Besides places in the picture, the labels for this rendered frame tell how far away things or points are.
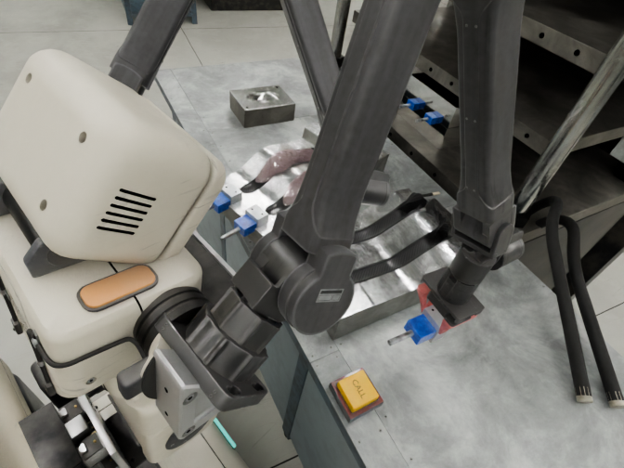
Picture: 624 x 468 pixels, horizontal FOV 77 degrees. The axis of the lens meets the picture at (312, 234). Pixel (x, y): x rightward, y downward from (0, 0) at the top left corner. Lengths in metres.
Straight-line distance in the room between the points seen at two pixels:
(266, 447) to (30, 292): 1.28
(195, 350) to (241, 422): 1.26
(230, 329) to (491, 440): 0.66
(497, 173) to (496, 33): 0.18
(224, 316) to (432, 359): 0.63
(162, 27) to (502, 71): 0.47
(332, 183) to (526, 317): 0.86
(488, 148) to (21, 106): 0.51
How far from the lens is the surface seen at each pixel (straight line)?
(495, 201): 0.59
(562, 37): 1.34
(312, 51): 0.73
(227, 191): 1.08
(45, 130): 0.45
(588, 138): 1.51
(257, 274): 0.41
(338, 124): 0.37
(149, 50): 0.69
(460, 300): 0.73
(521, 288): 1.21
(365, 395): 0.83
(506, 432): 0.96
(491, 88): 0.50
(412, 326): 0.79
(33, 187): 0.44
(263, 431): 1.65
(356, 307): 0.85
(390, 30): 0.37
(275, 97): 1.57
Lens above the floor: 1.58
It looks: 46 degrees down
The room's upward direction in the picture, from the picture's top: 11 degrees clockwise
